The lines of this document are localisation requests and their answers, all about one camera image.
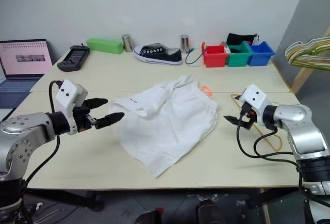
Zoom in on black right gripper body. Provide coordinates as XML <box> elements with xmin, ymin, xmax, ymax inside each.
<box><xmin>239</xmin><ymin>102</ymin><xmax>258</xmax><ymax>125</ymax></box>

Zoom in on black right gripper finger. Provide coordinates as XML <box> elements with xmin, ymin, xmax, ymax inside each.
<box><xmin>223</xmin><ymin>115</ymin><xmax>255</xmax><ymax>131</ymax></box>

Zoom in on blue plastic bin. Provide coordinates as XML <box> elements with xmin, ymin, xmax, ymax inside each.
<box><xmin>247</xmin><ymin>41</ymin><xmax>275</xmax><ymax>67</ymax></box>

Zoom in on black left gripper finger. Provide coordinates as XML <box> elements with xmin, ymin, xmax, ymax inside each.
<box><xmin>94</xmin><ymin>112</ymin><xmax>125</xmax><ymax>130</ymax></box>
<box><xmin>85</xmin><ymin>98</ymin><xmax>109</xmax><ymax>109</ymax></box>

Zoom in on bundle of clothes hangers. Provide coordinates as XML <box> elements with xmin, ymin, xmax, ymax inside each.
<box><xmin>284</xmin><ymin>35</ymin><xmax>330</xmax><ymax>56</ymax></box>

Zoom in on silver metal cylinder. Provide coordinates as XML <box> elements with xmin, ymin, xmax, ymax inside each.
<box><xmin>121</xmin><ymin>34</ymin><xmax>134</xmax><ymax>53</ymax></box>
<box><xmin>180</xmin><ymin>34</ymin><xmax>191</xmax><ymax>54</ymax></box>

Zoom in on green rectangular box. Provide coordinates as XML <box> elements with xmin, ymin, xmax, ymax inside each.
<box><xmin>86</xmin><ymin>38</ymin><xmax>124</xmax><ymax>55</ymax></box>

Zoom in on black handheld controller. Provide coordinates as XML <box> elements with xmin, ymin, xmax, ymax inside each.
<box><xmin>57</xmin><ymin>44</ymin><xmax>91</xmax><ymax>73</ymax></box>

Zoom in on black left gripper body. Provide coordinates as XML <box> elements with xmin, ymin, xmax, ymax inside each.
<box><xmin>73</xmin><ymin>104</ymin><xmax>100</xmax><ymax>133</ymax></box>

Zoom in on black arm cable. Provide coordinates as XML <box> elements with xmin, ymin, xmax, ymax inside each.
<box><xmin>236</xmin><ymin>109</ymin><xmax>305</xmax><ymax>191</ymax></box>
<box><xmin>24</xmin><ymin>80</ymin><xmax>64</xmax><ymax>186</ymax></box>

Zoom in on dark rounded shape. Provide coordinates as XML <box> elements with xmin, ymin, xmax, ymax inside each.
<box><xmin>134</xmin><ymin>207</ymin><xmax>166</xmax><ymax>224</ymax></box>
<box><xmin>196</xmin><ymin>198</ymin><xmax>225</xmax><ymax>224</ymax></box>

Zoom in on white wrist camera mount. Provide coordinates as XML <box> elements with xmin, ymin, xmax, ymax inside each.
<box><xmin>239</xmin><ymin>84</ymin><xmax>269</xmax><ymax>127</ymax></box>
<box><xmin>55</xmin><ymin>79</ymin><xmax>89</xmax><ymax>135</ymax></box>

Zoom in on white shorts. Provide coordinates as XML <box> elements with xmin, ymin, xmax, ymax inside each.
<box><xmin>107</xmin><ymin>75</ymin><xmax>219</xmax><ymax>179</ymax></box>

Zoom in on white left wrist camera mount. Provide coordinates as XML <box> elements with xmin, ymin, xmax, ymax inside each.
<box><xmin>55</xmin><ymin>79</ymin><xmax>89</xmax><ymax>135</ymax></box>

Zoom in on red plastic bin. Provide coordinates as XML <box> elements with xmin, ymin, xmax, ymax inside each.
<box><xmin>202</xmin><ymin>44</ymin><xmax>228</xmax><ymax>68</ymax></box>

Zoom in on wooden table leg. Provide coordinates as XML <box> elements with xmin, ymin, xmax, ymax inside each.
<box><xmin>259</xmin><ymin>187</ymin><xmax>272</xmax><ymax>224</ymax></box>

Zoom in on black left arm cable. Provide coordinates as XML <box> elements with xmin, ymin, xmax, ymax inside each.
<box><xmin>24</xmin><ymin>80</ymin><xmax>64</xmax><ymax>186</ymax></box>

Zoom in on wooden rack post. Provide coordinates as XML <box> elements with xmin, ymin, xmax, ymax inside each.
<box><xmin>290</xmin><ymin>26</ymin><xmax>330</xmax><ymax>93</ymax></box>

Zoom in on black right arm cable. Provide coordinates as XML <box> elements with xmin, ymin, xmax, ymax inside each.
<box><xmin>236</xmin><ymin>109</ymin><xmax>305</xmax><ymax>191</ymax></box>

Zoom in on silver robot torso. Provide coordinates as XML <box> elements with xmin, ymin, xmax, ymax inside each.
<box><xmin>300</xmin><ymin>180</ymin><xmax>330</xmax><ymax>224</ymax></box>

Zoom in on black drawstring pouch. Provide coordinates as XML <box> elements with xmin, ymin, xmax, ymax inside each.
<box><xmin>226</xmin><ymin>33</ymin><xmax>259</xmax><ymax>46</ymax></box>

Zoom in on green plastic bin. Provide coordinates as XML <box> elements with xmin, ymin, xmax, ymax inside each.
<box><xmin>225</xmin><ymin>41</ymin><xmax>253</xmax><ymax>68</ymax></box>

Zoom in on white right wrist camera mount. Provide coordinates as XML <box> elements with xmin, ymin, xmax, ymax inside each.
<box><xmin>239</xmin><ymin>84</ymin><xmax>269</xmax><ymax>127</ymax></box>

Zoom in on yellow wire hanger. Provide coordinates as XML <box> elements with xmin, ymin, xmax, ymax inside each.
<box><xmin>230</xmin><ymin>93</ymin><xmax>284</xmax><ymax>151</ymax></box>

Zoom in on black canvas sneaker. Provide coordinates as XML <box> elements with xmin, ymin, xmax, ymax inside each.
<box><xmin>133</xmin><ymin>43</ymin><xmax>183</xmax><ymax>67</ymax></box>

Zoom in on green hanging hanger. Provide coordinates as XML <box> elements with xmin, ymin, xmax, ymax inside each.
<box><xmin>304</xmin><ymin>43</ymin><xmax>330</xmax><ymax>56</ymax></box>

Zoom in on blue laptop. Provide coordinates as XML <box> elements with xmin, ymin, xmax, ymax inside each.
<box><xmin>0</xmin><ymin>39</ymin><xmax>54</xmax><ymax>109</ymax></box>

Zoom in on orange drawstring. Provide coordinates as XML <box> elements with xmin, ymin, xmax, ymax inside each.
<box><xmin>200</xmin><ymin>85</ymin><xmax>214</xmax><ymax>98</ymax></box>

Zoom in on blue cable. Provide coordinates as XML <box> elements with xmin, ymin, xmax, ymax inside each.
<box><xmin>184</xmin><ymin>47</ymin><xmax>204</xmax><ymax>66</ymax></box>

